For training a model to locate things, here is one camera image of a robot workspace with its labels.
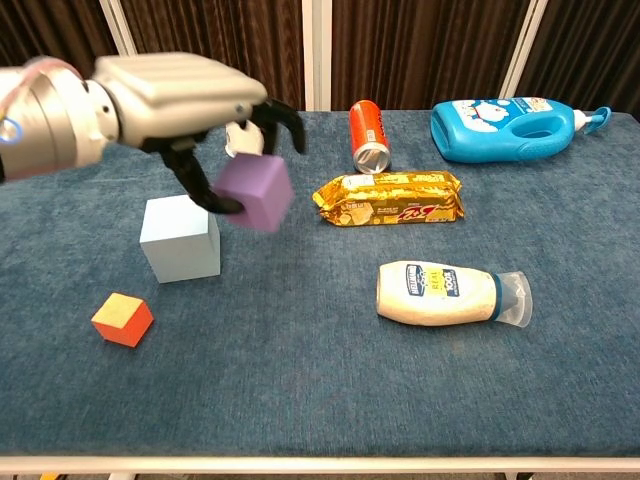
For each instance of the medium purple cube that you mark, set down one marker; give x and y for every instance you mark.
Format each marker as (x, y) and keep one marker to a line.
(260, 190)

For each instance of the large light blue cube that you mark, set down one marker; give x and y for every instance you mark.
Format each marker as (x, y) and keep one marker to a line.
(175, 240)

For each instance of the orange drink can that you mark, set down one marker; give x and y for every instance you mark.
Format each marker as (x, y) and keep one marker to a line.
(369, 130)

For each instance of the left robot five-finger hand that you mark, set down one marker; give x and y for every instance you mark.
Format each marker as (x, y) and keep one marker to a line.
(175, 90)

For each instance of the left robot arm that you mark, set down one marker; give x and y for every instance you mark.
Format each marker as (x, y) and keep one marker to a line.
(50, 120)

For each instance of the white partition post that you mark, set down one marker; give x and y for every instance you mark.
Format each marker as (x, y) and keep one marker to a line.
(524, 45)
(316, 50)
(117, 25)

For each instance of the small orange yellow cube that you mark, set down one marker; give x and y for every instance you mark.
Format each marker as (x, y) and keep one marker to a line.
(122, 320)

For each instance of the mayonnaise squeeze bottle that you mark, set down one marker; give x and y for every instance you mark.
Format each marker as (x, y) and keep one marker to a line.
(435, 295)

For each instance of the dark brown pleated partition panel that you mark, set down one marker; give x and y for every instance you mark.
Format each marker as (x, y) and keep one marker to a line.
(50, 25)
(215, 30)
(590, 45)
(420, 45)

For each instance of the gold biscuit packet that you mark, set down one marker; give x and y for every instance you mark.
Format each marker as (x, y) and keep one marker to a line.
(390, 197)

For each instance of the blue detergent bottle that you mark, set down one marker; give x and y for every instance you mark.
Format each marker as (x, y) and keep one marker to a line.
(480, 130)

